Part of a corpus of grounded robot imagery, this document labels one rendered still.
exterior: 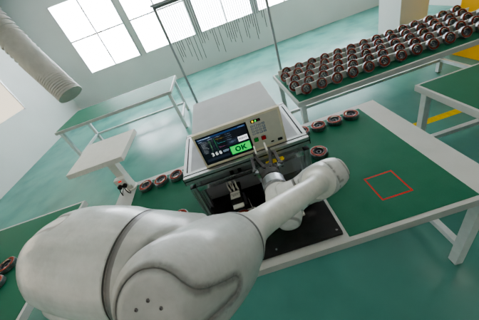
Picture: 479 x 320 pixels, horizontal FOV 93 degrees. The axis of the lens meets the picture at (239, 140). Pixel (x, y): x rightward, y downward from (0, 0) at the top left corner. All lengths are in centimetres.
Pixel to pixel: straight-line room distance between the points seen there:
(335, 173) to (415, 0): 419
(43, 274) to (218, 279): 21
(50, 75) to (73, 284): 166
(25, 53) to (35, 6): 630
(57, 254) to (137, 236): 10
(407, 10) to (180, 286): 467
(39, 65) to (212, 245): 179
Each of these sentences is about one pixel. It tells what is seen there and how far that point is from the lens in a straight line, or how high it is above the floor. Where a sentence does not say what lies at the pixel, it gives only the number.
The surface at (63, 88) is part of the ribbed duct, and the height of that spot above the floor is 163.
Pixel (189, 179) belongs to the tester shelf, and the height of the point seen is 110.
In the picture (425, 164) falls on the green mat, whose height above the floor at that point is 75.
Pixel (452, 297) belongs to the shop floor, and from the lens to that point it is 205.
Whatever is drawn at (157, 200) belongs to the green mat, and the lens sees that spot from 182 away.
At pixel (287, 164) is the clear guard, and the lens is 113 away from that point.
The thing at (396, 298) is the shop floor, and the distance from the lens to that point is 197.
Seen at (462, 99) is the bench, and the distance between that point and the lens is 217.
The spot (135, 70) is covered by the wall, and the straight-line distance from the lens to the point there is 772.
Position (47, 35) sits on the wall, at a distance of 830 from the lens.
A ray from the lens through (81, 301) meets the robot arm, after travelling 33.
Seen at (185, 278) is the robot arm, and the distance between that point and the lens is 23.
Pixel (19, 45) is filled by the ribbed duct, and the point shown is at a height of 192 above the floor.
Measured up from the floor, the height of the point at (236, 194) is 92.
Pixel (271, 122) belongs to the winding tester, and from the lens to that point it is 111.
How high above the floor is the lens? 183
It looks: 33 degrees down
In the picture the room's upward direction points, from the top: 21 degrees counter-clockwise
